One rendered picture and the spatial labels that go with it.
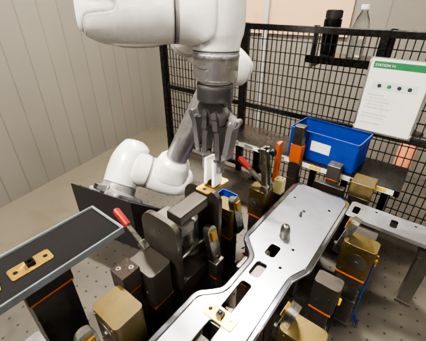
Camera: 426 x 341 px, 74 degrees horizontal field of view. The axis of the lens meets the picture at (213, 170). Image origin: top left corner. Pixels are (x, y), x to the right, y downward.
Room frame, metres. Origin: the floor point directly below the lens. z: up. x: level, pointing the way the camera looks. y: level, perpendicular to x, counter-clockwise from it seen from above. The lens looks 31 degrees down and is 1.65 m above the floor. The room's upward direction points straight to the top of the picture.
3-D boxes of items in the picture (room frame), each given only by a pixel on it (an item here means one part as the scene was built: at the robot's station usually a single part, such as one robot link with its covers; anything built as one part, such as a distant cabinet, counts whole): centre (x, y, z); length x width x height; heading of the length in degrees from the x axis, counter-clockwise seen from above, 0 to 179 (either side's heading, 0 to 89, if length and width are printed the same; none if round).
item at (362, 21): (1.34, -0.62, 1.53); 0.07 x 0.07 x 0.20
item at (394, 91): (1.14, -0.72, 1.30); 0.23 x 0.02 x 0.31; 52
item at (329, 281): (0.50, -0.33, 0.84); 0.10 x 0.05 x 0.29; 52
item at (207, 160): (0.58, 0.01, 1.30); 0.03 x 0.01 x 0.07; 141
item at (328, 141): (1.16, -0.52, 1.09); 0.30 x 0.17 x 0.13; 47
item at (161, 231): (0.61, 0.08, 0.94); 0.18 x 0.13 x 0.49; 142
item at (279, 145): (0.94, -0.25, 0.95); 0.03 x 0.01 x 0.50; 142
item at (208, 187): (0.57, 0.00, 1.27); 0.08 x 0.04 x 0.01; 141
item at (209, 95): (0.58, 0.00, 1.46); 0.08 x 0.07 x 0.09; 51
